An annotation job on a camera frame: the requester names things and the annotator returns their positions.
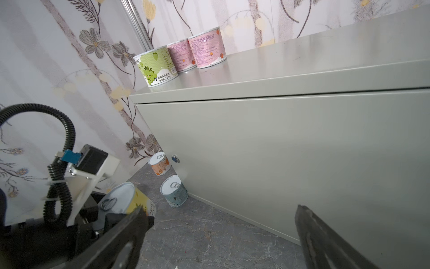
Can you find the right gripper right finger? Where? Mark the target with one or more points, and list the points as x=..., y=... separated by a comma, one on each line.
x=322, y=247

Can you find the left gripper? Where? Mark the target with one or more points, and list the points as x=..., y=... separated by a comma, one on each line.
x=35, y=245

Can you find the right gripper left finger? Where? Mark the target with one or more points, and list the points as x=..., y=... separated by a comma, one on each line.
x=119, y=248

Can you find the yellow label can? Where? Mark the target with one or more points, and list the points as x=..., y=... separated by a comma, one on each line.
x=123, y=199

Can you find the green label can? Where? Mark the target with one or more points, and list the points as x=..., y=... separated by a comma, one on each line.
x=156, y=66

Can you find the pink label can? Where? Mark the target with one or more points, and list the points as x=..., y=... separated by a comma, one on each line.
x=182, y=55
x=208, y=48

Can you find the grey metal cabinet counter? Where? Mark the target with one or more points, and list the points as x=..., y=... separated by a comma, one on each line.
x=337, y=121

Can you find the teal label can near cabinet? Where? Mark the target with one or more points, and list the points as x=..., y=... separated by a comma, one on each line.
x=174, y=191

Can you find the orange label can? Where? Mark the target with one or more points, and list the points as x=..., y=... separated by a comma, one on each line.
x=159, y=163

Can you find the cabinet lock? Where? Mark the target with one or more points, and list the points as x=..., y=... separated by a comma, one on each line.
x=175, y=159

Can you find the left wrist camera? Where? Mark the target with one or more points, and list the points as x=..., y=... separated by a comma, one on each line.
x=85, y=169

